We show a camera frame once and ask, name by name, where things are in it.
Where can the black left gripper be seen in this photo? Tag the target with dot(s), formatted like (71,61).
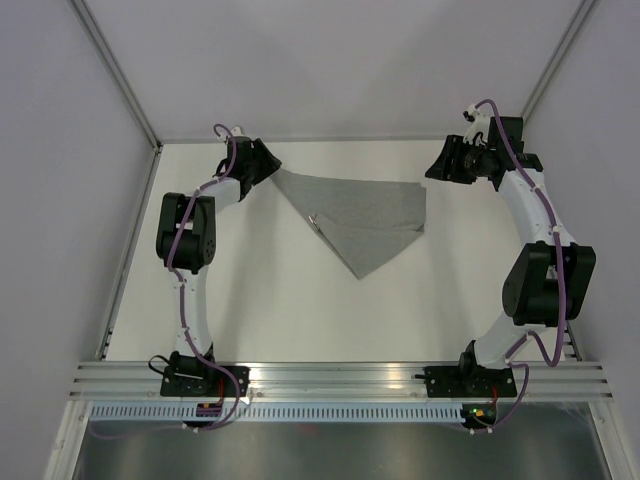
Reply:
(269,163)

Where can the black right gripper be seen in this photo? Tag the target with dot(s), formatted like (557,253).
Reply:
(454,147)

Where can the grey cloth napkin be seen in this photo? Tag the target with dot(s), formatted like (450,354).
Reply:
(366,224)

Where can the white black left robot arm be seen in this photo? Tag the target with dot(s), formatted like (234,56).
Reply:
(186,242)

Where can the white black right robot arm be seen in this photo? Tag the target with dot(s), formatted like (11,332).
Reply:
(547,284)

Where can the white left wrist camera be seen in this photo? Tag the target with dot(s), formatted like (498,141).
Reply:
(235,132)

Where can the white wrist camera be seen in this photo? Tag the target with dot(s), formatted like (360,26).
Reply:
(235,132)
(479,125)

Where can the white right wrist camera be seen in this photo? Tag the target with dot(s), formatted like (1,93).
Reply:
(479,125)

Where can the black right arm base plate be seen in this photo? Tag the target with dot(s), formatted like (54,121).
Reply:
(453,382)

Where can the aluminium frame rail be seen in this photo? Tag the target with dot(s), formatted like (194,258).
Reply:
(393,382)

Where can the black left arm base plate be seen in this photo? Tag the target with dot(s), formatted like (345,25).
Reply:
(200,382)

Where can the white slotted cable duct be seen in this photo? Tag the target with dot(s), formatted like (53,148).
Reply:
(315,412)

